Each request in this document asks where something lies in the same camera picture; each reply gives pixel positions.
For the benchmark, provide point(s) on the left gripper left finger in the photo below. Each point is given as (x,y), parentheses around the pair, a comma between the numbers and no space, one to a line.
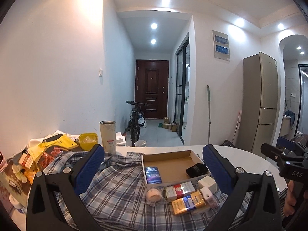
(43,210)

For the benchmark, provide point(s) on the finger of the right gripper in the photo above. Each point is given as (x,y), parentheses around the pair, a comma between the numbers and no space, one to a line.
(285,143)

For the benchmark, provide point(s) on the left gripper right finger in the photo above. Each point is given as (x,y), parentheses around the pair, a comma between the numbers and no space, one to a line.
(263,211)

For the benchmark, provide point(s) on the pink blue patterned box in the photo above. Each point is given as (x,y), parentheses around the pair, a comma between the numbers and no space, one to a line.
(209,198)

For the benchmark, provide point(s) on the beige cardboard small box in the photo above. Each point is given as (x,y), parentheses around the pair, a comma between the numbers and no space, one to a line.
(209,183)

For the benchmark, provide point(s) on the yellow blue cigarette pack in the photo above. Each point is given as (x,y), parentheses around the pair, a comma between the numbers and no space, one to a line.
(188,203)

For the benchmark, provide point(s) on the black fuzzy pouch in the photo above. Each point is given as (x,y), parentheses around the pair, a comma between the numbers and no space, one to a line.
(197,170)

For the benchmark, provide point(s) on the red white cigarette carton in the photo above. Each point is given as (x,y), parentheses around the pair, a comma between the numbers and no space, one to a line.
(179,191)

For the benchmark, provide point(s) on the cardboard tray box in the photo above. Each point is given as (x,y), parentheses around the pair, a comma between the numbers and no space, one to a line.
(172,167)

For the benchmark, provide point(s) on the beige makeup sponge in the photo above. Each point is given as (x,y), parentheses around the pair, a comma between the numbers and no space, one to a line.
(153,195)

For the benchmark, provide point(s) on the dark blue purple box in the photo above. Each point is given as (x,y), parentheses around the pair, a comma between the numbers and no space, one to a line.
(153,175)

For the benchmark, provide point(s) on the person's right hand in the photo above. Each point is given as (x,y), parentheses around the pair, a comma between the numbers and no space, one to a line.
(290,200)

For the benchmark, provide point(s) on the striped grey towel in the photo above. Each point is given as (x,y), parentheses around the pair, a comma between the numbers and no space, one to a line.
(282,196)

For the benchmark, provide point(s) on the pink white stick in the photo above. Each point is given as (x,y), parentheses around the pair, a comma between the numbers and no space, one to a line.
(237,125)

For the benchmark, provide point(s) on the yellow snack bag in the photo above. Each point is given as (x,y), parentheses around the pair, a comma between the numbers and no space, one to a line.
(45,152)

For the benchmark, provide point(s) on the black box on floor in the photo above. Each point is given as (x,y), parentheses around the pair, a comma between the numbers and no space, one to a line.
(228,143)

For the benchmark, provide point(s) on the gold refrigerator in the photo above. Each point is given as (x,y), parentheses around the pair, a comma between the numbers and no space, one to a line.
(260,101)

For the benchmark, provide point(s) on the blue plaid shirt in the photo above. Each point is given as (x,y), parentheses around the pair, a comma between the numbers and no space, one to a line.
(116,199)

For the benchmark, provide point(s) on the yellow plastic container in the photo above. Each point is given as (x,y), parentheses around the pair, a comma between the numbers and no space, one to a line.
(87,140)

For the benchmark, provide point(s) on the white foam boxes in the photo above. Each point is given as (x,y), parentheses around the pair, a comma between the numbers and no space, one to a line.
(120,139)

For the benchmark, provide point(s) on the cardboard boxes on floor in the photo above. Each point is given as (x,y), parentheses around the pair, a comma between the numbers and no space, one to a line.
(168,124)

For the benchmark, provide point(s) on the black bicycle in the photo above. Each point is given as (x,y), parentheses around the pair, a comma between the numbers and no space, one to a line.
(133,127)

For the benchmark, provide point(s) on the white plastic bag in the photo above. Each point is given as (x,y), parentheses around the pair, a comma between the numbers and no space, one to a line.
(142,122)

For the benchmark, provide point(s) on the black glass sliding door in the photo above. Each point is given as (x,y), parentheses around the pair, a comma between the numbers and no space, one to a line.
(182,89)

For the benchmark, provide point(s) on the dark red entrance door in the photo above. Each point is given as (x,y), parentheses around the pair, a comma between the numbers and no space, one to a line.
(151,87)

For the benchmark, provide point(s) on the mop with green handle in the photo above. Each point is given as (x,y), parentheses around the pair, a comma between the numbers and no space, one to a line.
(209,112)

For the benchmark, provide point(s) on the electrical panel on wall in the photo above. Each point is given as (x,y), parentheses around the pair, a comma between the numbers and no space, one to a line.
(221,46)

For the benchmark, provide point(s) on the white wall switch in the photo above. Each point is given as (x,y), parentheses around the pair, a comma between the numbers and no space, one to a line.
(100,72)

